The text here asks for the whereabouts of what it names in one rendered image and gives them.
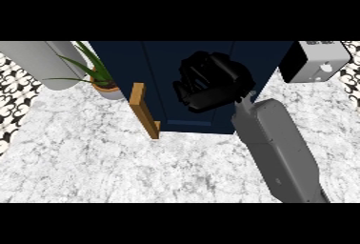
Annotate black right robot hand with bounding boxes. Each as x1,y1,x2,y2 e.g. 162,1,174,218
171,51,257,114

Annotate dark blue cabinet door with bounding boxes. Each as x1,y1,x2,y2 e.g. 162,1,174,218
88,41,295,135

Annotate white and black appliance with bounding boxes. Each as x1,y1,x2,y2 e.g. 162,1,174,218
277,41,353,84

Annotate green potted plant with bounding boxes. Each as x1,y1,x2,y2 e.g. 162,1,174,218
43,41,127,101

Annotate grey cylindrical appliance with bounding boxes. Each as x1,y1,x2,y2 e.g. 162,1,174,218
0,41,87,92

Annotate wooden door handle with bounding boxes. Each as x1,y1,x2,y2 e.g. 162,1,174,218
128,82,164,141

